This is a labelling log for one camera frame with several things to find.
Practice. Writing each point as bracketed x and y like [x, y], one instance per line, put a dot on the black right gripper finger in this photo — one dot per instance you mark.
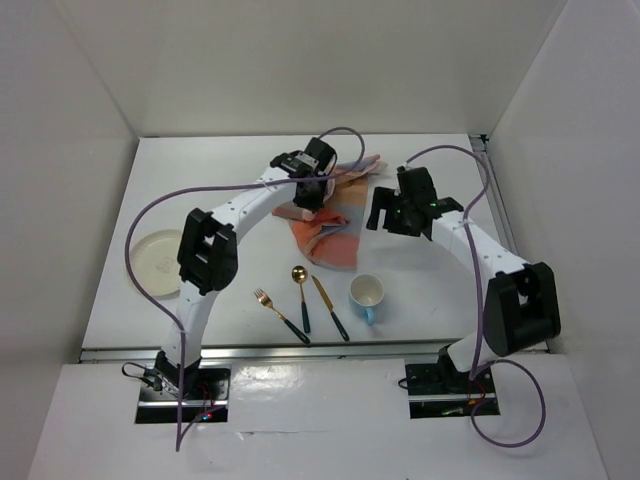
[393, 221]
[383, 199]

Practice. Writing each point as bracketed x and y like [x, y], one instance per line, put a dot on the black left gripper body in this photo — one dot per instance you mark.
[311, 199]

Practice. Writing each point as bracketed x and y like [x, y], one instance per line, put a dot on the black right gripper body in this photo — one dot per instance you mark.
[406, 205]

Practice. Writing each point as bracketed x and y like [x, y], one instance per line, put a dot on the checked orange blue cloth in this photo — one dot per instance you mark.
[330, 237]

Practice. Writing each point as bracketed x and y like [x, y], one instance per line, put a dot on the light blue mug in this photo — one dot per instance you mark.
[366, 293]

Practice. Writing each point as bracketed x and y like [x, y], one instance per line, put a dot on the gold knife green handle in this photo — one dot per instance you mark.
[327, 301]

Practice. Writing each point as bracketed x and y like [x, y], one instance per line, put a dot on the gold spoon green handle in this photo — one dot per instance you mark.
[299, 274]

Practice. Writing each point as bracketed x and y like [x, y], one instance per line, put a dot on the gold fork green handle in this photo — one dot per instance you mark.
[267, 302]

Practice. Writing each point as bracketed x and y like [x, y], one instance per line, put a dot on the cream round plate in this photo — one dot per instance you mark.
[154, 263]

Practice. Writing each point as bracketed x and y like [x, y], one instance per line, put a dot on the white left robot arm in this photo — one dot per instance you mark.
[208, 252]

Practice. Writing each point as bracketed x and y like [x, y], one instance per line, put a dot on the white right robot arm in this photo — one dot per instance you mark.
[483, 256]

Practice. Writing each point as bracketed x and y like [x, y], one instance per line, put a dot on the aluminium right side rail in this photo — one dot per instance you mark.
[492, 175]

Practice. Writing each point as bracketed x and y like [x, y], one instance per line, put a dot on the aluminium rail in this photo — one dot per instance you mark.
[277, 352]
[492, 175]

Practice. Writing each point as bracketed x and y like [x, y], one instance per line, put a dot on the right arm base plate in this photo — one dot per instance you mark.
[431, 396]

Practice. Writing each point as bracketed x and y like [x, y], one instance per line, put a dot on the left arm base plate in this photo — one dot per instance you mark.
[206, 402]

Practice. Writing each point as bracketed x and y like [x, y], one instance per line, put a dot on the aluminium front rail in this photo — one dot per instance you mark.
[277, 352]

